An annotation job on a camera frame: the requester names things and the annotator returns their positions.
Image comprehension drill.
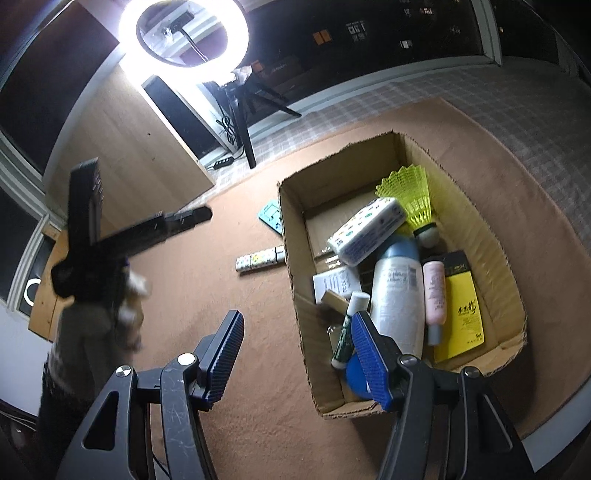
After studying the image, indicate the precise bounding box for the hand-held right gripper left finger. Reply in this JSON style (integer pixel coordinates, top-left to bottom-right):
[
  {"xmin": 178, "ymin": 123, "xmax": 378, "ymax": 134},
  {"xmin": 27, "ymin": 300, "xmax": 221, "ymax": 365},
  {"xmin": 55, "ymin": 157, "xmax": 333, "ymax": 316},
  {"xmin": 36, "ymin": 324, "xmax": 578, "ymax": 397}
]
[{"xmin": 55, "ymin": 310, "xmax": 245, "ymax": 480}]

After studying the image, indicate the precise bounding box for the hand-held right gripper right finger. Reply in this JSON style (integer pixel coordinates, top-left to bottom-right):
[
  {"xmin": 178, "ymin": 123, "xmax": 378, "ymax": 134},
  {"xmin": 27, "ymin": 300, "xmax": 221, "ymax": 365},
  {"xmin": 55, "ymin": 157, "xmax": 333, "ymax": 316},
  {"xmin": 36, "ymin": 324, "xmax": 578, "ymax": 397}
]
[{"xmin": 351, "ymin": 311, "xmax": 536, "ymax": 480}]

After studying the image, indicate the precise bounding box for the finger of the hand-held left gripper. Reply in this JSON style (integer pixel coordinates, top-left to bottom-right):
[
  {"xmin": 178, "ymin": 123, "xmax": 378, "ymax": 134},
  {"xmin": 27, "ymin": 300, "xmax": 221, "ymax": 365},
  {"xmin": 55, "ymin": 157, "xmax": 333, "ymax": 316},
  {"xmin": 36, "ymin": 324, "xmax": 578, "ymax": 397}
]
[{"xmin": 161, "ymin": 206, "xmax": 213, "ymax": 239}]

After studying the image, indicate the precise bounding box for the blue round case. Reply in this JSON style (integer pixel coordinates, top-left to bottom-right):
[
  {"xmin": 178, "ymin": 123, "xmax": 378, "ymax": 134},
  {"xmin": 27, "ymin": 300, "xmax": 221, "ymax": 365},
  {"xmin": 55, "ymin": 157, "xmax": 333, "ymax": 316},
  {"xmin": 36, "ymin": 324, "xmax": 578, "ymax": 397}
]
[{"xmin": 344, "ymin": 353, "xmax": 384, "ymax": 402}]

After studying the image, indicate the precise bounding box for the green and white glue stick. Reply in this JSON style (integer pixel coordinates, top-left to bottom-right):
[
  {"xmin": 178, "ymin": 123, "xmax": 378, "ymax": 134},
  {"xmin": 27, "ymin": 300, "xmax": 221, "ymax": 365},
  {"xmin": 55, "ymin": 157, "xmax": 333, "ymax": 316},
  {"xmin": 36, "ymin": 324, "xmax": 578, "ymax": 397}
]
[{"xmin": 330, "ymin": 292, "xmax": 370, "ymax": 370}]

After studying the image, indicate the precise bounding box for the wooden clothespin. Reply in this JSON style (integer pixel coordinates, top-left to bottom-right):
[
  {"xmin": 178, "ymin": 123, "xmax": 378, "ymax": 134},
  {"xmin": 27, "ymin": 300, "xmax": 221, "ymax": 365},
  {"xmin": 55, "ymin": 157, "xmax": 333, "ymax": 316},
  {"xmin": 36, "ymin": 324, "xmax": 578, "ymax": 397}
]
[{"xmin": 321, "ymin": 291, "xmax": 352, "ymax": 315}]

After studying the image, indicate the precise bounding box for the white bottle with blue cap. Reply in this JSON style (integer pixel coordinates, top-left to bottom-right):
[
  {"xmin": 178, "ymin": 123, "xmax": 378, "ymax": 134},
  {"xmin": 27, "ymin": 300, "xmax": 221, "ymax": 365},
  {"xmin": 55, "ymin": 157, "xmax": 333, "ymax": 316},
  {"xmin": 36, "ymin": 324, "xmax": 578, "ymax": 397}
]
[{"xmin": 369, "ymin": 235, "xmax": 426, "ymax": 361}]

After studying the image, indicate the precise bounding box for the white charger plug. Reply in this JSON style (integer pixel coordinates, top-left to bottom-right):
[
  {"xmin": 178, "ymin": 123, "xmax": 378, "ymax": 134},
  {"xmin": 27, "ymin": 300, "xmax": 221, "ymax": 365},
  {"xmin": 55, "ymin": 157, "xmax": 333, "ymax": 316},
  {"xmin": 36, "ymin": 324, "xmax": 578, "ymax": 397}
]
[{"xmin": 313, "ymin": 265, "xmax": 363, "ymax": 305}]

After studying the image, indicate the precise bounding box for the pink bottle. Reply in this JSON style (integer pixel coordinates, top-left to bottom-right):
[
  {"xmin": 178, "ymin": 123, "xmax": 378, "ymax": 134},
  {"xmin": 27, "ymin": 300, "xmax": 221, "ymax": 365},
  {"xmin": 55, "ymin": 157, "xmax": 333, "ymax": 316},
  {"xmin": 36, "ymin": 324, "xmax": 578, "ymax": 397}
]
[{"xmin": 422, "ymin": 261, "xmax": 446, "ymax": 347}]

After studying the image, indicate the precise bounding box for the small black yellow notebook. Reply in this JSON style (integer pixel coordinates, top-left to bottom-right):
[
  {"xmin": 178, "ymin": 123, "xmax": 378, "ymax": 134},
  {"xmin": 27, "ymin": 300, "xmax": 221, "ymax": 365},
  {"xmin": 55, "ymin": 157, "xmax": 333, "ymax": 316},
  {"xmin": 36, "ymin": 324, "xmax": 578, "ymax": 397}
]
[{"xmin": 431, "ymin": 250, "xmax": 485, "ymax": 363}]

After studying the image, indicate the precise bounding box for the dotted tissue pack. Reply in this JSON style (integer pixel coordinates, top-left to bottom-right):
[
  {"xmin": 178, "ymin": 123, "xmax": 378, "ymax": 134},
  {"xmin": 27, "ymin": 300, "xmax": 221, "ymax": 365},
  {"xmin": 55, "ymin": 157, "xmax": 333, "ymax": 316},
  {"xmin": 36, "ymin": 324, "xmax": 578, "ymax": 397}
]
[{"xmin": 327, "ymin": 198, "xmax": 409, "ymax": 267}]

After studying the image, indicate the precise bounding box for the cardboard box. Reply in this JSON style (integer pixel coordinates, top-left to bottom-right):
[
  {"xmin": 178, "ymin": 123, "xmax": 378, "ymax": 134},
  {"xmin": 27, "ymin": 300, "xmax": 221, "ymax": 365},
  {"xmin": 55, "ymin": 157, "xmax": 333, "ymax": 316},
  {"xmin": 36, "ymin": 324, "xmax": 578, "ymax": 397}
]
[{"xmin": 277, "ymin": 131, "xmax": 527, "ymax": 418}]

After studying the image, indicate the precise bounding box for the yellow shuttlecock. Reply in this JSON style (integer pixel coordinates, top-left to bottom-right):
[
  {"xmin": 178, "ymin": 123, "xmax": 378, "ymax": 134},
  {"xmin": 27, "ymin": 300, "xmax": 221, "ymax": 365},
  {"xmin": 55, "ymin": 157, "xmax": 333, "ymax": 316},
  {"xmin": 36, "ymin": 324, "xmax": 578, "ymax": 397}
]
[{"xmin": 376, "ymin": 165, "xmax": 439, "ymax": 250}]

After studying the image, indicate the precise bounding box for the pine wood panel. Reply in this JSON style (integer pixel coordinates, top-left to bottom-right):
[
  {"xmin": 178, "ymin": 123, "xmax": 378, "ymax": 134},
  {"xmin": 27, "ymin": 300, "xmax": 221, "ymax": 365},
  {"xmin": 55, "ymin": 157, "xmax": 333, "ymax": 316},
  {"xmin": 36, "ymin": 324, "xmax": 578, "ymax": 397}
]
[{"xmin": 28, "ymin": 226, "xmax": 70, "ymax": 342}]

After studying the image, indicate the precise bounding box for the white patterned tube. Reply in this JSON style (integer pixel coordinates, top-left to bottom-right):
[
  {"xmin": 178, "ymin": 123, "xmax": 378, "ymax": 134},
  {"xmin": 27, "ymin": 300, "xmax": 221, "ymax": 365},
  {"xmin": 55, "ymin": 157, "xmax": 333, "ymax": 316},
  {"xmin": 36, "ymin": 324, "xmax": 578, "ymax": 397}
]
[{"xmin": 235, "ymin": 247, "xmax": 284, "ymax": 274}]

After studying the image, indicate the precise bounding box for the teal phone stand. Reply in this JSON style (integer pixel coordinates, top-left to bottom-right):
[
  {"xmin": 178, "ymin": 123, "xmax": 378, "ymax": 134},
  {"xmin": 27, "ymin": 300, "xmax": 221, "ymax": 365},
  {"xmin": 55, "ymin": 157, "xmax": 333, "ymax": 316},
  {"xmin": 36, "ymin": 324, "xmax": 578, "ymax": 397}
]
[{"xmin": 257, "ymin": 200, "xmax": 283, "ymax": 236}]

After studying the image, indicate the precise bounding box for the light laminate wooden board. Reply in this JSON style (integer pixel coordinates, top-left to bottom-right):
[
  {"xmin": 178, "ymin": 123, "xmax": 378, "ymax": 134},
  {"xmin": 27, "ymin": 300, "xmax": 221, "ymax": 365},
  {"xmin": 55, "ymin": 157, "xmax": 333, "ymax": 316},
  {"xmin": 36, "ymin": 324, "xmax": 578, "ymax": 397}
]
[{"xmin": 46, "ymin": 60, "xmax": 218, "ymax": 222}]

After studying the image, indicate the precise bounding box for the black phone holder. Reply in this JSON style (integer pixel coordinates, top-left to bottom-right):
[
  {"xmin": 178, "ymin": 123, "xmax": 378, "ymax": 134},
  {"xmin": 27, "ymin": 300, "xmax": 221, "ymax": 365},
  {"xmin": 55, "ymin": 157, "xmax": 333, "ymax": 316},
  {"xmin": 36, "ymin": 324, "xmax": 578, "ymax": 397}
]
[{"xmin": 159, "ymin": 7, "xmax": 208, "ymax": 61}]

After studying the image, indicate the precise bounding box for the black cable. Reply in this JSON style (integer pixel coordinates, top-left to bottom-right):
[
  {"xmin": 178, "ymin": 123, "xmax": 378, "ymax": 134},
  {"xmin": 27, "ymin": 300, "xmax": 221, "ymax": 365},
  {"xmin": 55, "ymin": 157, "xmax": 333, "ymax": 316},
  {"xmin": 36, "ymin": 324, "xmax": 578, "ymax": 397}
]
[{"xmin": 217, "ymin": 90, "xmax": 245, "ymax": 158}]

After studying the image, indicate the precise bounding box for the ring light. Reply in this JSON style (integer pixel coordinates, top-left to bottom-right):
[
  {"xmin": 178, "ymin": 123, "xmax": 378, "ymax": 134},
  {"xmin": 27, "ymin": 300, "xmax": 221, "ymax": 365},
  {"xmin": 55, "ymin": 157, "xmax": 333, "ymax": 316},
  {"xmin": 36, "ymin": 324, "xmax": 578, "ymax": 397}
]
[{"xmin": 117, "ymin": 0, "xmax": 252, "ymax": 86}]

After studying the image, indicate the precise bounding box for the white window frame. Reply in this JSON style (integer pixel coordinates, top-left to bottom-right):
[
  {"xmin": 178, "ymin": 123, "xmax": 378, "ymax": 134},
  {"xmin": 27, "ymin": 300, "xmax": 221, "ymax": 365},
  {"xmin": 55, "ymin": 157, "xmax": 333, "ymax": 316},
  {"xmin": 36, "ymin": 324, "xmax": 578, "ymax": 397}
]
[{"xmin": 0, "ymin": 0, "xmax": 504, "ymax": 333}]

